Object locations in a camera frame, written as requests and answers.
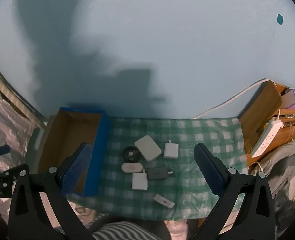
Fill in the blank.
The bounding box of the white power bank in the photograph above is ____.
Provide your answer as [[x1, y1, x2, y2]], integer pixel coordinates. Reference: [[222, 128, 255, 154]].
[[134, 135, 162, 162]]

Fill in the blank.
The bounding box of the white plug charger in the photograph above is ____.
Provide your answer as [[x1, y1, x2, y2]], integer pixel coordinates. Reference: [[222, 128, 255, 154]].
[[131, 169, 149, 190], [163, 139, 179, 159]]

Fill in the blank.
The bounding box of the cardboard box with blue edge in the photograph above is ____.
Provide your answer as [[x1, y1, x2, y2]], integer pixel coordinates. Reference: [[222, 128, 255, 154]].
[[37, 107, 111, 197]]

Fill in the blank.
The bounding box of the striped garment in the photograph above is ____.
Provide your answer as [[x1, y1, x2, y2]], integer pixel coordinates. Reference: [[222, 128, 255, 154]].
[[91, 221, 163, 240]]

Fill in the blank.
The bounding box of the black and white puck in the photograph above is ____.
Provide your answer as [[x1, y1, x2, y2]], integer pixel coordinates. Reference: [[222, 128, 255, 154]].
[[123, 146, 139, 162]]

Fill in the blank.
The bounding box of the white cable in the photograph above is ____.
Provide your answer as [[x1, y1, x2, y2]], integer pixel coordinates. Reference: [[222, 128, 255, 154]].
[[192, 79, 272, 119]]

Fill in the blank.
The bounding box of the white power strip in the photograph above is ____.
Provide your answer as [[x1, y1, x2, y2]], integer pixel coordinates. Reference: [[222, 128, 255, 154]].
[[251, 119, 285, 158]]

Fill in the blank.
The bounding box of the striped cushion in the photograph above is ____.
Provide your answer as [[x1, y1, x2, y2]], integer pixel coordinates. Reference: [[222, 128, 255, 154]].
[[0, 51, 46, 128]]

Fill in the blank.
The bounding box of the purple and white box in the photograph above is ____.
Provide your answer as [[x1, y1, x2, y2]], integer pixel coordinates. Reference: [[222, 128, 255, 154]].
[[282, 88, 295, 110]]

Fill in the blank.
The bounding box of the wooden shelf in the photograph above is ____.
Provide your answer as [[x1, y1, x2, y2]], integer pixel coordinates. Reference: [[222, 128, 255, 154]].
[[238, 80, 295, 167]]

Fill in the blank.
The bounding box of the silver foil sheet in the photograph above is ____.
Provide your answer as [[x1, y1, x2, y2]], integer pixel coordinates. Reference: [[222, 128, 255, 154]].
[[0, 80, 45, 205]]

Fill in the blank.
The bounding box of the small white adapter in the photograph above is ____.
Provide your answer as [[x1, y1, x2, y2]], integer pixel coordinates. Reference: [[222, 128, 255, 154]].
[[154, 194, 175, 209]]

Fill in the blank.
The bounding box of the white oval earbud case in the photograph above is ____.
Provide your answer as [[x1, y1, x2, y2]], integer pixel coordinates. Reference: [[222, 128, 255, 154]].
[[121, 162, 143, 173]]

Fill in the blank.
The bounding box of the black charger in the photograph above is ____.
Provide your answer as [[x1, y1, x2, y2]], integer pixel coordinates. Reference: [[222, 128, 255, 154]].
[[147, 166, 173, 181]]

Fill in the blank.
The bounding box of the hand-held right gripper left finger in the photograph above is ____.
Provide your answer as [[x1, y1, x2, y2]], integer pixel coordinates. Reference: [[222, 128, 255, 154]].
[[9, 142, 96, 240]]

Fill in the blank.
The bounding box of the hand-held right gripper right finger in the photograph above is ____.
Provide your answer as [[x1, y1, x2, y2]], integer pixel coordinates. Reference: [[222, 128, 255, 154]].
[[188, 143, 277, 240]]

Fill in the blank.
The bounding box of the green checked cloth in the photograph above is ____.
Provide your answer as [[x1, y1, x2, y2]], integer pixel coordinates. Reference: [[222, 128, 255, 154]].
[[66, 117, 249, 222]]

